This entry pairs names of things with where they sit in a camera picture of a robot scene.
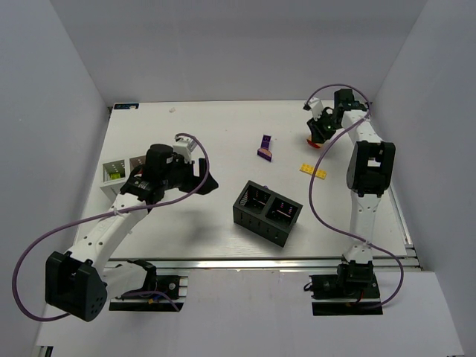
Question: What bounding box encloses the yellow red lego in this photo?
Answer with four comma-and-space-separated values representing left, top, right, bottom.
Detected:
306, 136, 322, 149

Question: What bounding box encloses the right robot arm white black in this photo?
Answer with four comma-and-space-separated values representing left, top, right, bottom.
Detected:
303, 88, 396, 300

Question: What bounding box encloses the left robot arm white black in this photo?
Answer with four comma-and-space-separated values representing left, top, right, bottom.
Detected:
45, 135, 219, 321

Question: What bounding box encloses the flat yellow lego plate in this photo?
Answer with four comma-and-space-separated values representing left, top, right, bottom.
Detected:
300, 164, 327, 180

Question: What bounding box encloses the purple lego upright piece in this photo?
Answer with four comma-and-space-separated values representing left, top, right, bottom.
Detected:
260, 135, 271, 150

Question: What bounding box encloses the purple pink lego slope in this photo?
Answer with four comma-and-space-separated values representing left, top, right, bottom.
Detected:
257, 147, 272, 162

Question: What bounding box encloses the black two-compartment container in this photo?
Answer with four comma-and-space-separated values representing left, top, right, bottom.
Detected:
233, 181, 303, 248

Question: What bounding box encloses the white two-compartment container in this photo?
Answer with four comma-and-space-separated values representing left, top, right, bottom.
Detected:
100, 155, 146, 202

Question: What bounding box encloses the left blue table label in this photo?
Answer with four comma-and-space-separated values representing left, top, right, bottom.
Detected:
113, 103, 139, 110

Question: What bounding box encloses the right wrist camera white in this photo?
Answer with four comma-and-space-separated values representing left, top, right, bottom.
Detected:
303, 97, 324, 120

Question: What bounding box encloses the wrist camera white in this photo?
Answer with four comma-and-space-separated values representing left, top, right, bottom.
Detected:
303, 97, 324, 120
173, 135, 197, 164

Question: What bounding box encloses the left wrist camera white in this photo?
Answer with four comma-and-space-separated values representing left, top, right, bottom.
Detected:
173, 135, 197, 164

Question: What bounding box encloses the aluminium front rail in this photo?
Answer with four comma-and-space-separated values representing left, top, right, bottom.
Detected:
106, 257, 421, 269

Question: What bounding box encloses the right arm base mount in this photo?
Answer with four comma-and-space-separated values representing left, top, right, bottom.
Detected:
303, 261, 383, 316

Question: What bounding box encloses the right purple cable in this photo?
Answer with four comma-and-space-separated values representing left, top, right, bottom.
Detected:
304, 84, 405, 308

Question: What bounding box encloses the purple cable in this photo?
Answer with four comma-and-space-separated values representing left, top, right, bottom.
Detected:
304, 84, 405, 308
11, 132, 210, 321

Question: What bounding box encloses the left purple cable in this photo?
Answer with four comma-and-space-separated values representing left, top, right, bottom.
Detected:
11, 132, 210, 321

